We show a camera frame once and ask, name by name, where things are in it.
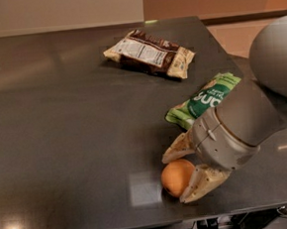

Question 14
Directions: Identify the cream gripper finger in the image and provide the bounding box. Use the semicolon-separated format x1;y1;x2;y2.
180;165;231;203
162;129;195;164

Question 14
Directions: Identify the orange fruit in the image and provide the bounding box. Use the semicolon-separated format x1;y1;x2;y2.
161;159;195;197

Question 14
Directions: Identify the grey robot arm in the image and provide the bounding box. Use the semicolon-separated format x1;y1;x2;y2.
161;16;287;203

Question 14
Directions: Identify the green snack bag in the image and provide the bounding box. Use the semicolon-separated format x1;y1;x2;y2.
165;72;241;130

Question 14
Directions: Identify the brown and cream snack bag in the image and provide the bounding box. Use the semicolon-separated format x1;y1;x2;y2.
103;30;195;79

